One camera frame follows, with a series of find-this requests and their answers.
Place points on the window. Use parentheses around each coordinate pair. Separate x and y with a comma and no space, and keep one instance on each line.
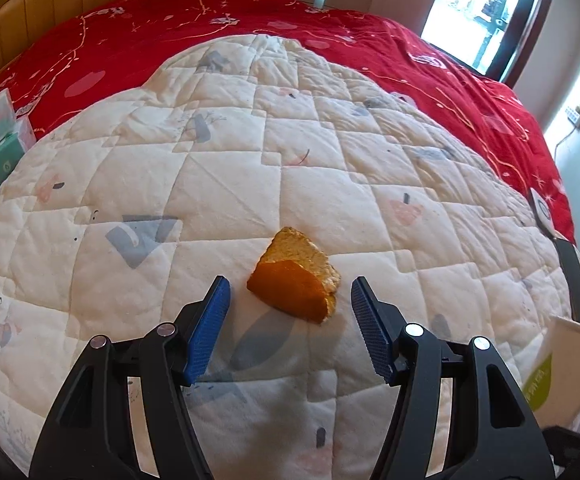
(474,5)

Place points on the orange peel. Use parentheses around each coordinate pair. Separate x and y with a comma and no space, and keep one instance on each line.
(290,290)

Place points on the white quilted blanket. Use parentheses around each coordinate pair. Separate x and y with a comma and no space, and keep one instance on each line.
(320,185)

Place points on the red printed bedsheet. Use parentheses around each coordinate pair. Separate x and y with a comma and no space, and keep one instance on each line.
(320,15)

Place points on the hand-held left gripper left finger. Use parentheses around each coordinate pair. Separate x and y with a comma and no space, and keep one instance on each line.
(210,330)

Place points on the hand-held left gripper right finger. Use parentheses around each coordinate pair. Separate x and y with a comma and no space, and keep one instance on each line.
(372,330)

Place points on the black phone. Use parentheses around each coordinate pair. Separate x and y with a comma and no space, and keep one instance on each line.
(572,280)

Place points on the white power strip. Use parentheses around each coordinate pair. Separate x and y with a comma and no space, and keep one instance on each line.
(579,114)

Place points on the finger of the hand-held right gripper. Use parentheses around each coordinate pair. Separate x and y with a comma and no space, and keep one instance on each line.
(562,437)

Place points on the dark window frame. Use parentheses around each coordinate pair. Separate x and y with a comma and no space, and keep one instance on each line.
(532,20)

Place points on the white paper cup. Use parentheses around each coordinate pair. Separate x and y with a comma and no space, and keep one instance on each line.
(569,370)

